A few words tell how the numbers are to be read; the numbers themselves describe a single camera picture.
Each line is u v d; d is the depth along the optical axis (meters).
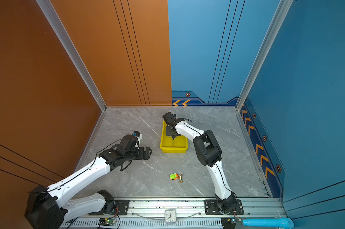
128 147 0.62
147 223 0.70
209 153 0.57
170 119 0.81
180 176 0.83
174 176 0.81
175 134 0.87
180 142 0.93
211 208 0.72
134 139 0.64
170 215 0.70
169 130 0.74
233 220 0.70
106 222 0.71
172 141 0.97
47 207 0.38
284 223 0.66
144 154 0.72
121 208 0.73
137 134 0.74
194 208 0.75
